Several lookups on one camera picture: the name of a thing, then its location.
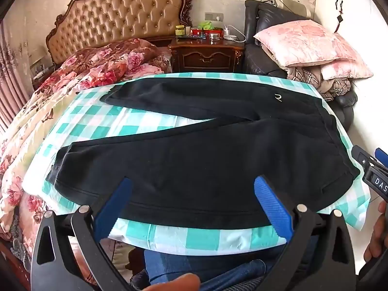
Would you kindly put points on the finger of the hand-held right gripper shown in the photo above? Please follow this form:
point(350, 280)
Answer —
point(360, 157)
point(382, 156)

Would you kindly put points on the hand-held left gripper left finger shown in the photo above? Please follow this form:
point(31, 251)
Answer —
point(112, 209)

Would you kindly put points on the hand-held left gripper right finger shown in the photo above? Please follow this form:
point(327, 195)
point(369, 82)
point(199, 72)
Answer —
point(272, 209)

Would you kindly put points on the black pants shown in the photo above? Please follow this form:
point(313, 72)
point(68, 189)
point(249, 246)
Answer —
point(212, 163)

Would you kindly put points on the person's right hand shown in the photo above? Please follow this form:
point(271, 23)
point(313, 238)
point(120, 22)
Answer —
point(378, 233)

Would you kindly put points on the person's left hand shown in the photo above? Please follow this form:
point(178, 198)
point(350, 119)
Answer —
point(169, 282)

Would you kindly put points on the small pink floral pillow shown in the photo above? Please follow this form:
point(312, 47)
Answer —
point(345, 71)

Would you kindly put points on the teal white checked bed sheet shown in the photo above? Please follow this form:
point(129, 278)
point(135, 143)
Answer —
point(100, 121)

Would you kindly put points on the folded plaid blanket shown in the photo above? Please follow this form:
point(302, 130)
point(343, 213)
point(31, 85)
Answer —
point(306, 75)

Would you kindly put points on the large pink floral pillow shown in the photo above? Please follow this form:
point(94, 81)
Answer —
point(303, 42)

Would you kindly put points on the red hanging tassel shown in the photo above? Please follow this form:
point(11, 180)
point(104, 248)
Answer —
point(339, 18)

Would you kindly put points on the black leather armchair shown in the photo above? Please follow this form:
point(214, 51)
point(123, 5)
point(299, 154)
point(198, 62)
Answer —
point(257, 57)

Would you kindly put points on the pink floral quilt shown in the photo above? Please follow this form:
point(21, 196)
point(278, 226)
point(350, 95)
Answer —
point(91, 66)

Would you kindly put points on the pink curtain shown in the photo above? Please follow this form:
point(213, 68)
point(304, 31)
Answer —
point(12, 81)

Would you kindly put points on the beige bag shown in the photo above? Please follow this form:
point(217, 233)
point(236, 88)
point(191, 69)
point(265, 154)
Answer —
point(295, 6)

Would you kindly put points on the dark wooden nightstand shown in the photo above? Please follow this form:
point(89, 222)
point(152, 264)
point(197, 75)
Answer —
point(206, 57)

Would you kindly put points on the white power strip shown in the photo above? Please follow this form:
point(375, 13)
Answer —
point(232, 38)

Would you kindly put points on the round metal tin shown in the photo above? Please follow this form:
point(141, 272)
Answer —
point(215, 36)

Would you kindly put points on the white charger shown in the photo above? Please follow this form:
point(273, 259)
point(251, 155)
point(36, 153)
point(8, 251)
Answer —
point(226, 29)

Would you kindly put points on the red box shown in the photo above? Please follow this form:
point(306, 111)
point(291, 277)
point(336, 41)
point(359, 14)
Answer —
point(202, 32)

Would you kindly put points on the yellow jar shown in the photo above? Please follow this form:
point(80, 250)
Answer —
point(180, 30)

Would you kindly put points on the tufted carved wooden headboard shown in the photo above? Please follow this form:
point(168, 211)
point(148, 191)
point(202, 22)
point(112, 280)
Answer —
point(121, 15)

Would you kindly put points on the green plastic bag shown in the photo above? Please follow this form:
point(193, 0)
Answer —
point(206, 25)

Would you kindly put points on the wall socket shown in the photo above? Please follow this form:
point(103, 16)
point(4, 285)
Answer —
point(214, 17)

